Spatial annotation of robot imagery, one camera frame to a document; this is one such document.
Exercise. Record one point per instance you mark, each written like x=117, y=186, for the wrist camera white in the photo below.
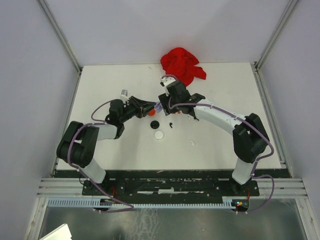
x=166, y=80
x=124, y=95

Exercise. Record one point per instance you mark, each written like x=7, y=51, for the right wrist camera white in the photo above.
x=166, y=80

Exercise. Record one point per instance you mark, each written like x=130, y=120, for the lilac earbud charging case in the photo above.
x=158, y=107

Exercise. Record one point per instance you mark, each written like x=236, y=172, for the red crumpled cloth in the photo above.
x=183, y=65

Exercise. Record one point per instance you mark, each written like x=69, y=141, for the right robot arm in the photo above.
x=250, y=138

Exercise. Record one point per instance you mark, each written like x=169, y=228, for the left aluminium frame post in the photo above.
x=59, y=33

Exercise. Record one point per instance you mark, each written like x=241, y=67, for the aluminium front rail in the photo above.
x=282, y=188

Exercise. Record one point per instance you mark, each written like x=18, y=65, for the aluminium frame post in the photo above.
x=59, y=33
x=284, y=19

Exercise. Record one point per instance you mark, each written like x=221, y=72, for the black earbud charging case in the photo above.
x=154, y=124

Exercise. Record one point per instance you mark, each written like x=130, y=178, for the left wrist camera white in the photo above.
x=124, y=95

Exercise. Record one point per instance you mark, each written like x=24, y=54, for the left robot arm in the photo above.
x=78, y=144

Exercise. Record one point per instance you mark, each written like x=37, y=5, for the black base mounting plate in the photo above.
x=118, y=177

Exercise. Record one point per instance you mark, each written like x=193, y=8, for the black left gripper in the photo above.
x=142, y=107

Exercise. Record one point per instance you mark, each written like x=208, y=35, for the orange earbud charging case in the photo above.
x=152, y=113

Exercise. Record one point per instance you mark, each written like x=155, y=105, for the white earbud charging case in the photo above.
x=159, y=135

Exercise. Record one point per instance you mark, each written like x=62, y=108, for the grey metal plate corner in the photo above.
x=60, y=233

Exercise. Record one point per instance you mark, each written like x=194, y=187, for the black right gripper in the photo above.
x=164, y=99

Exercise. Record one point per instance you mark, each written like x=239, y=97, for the white slotted cable duct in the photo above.
x=72, y=202

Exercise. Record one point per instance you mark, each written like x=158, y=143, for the right aluminium frame post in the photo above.
x=284, y=19

